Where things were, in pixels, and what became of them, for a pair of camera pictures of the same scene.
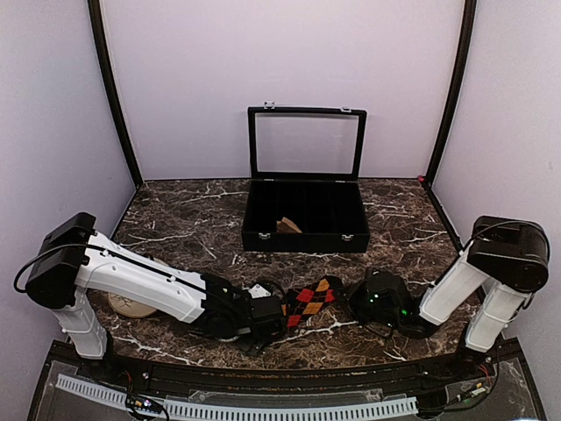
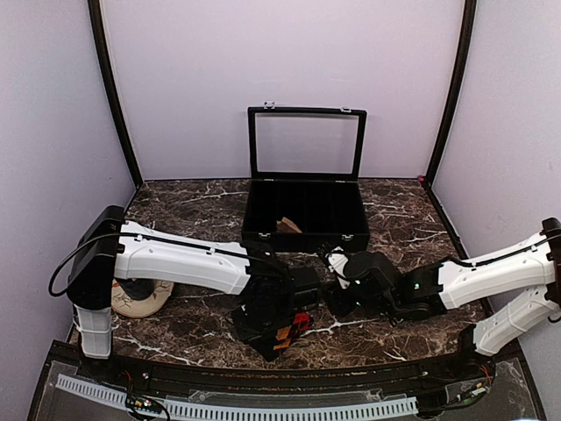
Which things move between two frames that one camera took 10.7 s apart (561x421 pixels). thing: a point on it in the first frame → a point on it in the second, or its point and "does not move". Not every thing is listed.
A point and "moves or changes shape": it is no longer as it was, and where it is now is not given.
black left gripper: (250, 344) → (252, 336)
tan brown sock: (287, 226) does not move
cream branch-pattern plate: (129, 308) does not move
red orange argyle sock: (302, 303) moves or changes shape
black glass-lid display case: (307, 164) does not move
